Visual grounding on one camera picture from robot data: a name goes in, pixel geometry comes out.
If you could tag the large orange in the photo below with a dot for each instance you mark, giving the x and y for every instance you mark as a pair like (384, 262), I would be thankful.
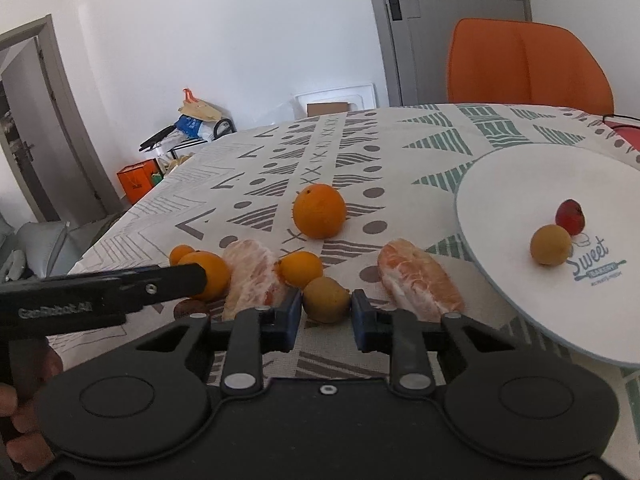
(319, 211)

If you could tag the yellow-brown small round fruit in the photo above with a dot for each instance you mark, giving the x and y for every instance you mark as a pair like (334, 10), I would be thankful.
(325, 301)

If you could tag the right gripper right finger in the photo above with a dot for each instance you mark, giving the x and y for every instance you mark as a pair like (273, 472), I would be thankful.
(396, 333)

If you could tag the peeled pomelo segment left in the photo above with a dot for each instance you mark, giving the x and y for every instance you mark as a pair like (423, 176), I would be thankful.
(256, 280)

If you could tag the person's left hand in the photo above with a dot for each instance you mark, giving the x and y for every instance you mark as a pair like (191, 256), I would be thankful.
(28, 448)

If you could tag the brown cardboard box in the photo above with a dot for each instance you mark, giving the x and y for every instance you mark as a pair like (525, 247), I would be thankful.
(326, 108)

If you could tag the red orange mat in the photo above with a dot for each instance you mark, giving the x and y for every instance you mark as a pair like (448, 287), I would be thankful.
(627, 131)

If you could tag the black metal rack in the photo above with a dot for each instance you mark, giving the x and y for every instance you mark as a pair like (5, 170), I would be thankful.
(194, 135)

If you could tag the orange paper bag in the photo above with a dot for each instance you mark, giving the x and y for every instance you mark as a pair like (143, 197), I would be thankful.
(138, 179)

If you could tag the tiny orange kumquat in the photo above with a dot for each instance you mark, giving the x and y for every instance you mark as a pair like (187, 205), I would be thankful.
(178, 252)

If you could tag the peeled pomelo segment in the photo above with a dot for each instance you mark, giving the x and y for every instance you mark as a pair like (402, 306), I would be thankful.
(256, 280)
(416, 281)

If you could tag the peeled pomelo segment right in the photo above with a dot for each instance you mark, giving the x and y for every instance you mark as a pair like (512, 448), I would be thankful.
(416, 281)

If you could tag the medium orange mandarin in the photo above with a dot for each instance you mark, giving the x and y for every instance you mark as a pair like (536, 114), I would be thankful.
(218, 274)

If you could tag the white foam board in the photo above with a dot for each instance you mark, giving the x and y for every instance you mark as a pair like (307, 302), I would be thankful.
(357, 97)

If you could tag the small orange mandarin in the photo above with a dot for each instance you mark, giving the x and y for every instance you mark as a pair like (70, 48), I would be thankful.
(300, 268)

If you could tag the small red fruit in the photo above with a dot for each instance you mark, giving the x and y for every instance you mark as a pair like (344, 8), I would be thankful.
(570, 217)

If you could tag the orange chair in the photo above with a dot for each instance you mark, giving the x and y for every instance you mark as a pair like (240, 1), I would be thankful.
(512, 62)

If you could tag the white round plate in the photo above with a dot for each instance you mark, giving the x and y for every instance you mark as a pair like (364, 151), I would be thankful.
(591, 301)

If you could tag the brown paper bag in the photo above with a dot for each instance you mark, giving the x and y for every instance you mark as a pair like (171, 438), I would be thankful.
(198, 109)

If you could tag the brown longan on plate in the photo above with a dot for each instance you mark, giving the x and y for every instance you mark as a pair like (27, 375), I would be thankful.
(550, 245)

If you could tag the grey sofa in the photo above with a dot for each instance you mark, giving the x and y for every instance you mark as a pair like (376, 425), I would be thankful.
(40, 250)

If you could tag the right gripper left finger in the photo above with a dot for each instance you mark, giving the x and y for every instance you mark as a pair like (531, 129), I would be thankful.
(253, 333)

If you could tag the grey door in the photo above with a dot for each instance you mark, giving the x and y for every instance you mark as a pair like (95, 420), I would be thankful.
(415, 49)

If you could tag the patterned tablecloth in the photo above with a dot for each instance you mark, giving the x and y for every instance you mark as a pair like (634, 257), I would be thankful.
(397, 170)

